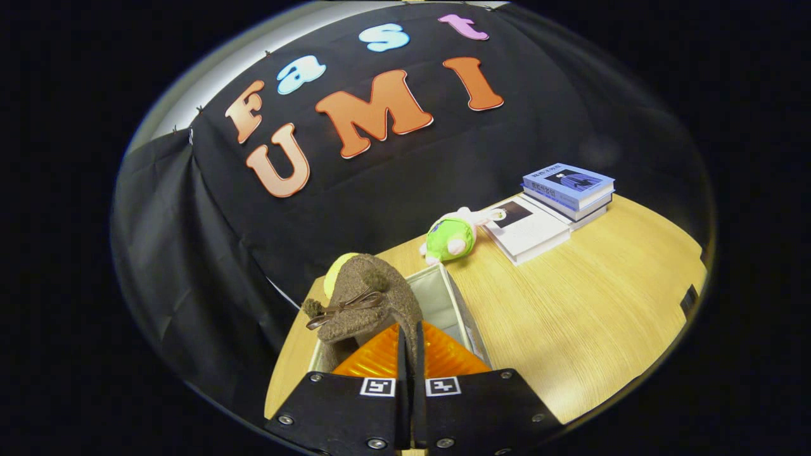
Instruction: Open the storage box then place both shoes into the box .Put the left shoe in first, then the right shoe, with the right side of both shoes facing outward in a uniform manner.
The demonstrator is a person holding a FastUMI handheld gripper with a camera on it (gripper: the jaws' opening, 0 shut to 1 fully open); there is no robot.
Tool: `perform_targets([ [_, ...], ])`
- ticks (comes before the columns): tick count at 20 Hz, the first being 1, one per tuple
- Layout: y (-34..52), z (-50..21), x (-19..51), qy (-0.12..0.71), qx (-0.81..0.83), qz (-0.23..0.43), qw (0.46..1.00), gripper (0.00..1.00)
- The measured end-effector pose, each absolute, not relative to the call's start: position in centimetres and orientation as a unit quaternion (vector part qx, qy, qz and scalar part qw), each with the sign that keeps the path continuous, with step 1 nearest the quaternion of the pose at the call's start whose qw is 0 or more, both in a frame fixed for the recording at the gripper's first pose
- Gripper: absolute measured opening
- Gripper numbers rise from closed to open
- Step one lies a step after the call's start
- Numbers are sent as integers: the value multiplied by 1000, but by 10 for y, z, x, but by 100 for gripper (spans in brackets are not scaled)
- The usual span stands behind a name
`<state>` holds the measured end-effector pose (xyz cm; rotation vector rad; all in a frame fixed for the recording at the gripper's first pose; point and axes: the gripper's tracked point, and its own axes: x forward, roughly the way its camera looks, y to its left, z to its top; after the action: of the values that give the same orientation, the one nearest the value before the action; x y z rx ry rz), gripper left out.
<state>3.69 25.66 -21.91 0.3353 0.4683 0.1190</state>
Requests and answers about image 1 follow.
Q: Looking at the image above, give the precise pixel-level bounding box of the green plush toy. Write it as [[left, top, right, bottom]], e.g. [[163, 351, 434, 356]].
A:
[[419, 206, 508, 265]]

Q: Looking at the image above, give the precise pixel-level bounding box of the black backdrop cloth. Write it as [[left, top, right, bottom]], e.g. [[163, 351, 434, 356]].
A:
[[111, 3, 710, 406]]

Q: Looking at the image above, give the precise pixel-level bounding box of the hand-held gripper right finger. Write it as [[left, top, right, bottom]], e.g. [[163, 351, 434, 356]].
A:
[[405, 320, 565, 456]]

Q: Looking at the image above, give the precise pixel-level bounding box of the blue book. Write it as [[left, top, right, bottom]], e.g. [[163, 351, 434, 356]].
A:
[[521, 163, 616, 212]]

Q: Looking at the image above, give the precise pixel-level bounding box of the yellow plush ball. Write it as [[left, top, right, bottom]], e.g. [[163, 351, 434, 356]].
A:
[[324, 253, 359, 298]]

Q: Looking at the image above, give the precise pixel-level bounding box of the brown fuzzy shoe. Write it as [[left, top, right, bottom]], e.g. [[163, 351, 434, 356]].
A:
[[302, 253, 426, 444]]

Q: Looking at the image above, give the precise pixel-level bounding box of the thin grey book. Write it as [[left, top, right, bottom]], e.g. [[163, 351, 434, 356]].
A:
[[520, 184, 613, 232]]

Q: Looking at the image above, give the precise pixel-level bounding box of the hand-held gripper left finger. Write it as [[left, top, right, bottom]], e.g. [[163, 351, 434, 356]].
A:
[[265, 323, 406, 456]]

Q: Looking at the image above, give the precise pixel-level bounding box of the cream fabric storage box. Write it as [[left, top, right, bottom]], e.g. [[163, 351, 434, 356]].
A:
[[308, 263, 492, 374]]

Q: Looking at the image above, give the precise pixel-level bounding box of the white book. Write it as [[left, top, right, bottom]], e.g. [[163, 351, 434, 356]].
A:
[[483, 194, 572, 266]]

